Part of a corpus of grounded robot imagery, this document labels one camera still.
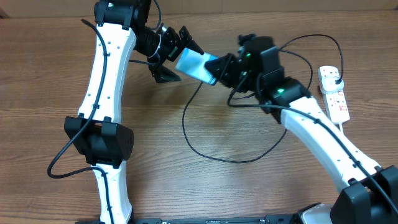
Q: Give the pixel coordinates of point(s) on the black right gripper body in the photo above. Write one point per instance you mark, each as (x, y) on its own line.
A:
(237, 72)

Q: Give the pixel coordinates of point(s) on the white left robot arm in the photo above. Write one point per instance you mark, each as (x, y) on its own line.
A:
(96, 131)

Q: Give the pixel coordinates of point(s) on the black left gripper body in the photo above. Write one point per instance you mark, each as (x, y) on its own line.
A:
(170, 46)

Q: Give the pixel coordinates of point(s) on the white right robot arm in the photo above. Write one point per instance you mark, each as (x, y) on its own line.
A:
(367, 192)

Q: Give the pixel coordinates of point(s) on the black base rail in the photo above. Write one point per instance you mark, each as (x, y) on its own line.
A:
(268, 219)

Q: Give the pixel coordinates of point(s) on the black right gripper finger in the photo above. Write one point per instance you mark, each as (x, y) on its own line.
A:
(219, 64)
(220, 75)

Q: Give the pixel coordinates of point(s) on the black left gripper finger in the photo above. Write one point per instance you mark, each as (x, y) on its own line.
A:
(162, 74)
(187, 41)

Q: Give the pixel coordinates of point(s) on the white charger plug adapter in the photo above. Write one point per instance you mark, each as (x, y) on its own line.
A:
(329, 85)

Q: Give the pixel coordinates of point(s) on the white power strip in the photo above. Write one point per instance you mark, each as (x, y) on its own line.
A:
(335, 103)

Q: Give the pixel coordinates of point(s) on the Galaxy S24+ smartphone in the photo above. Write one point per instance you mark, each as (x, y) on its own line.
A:
(192, 64)

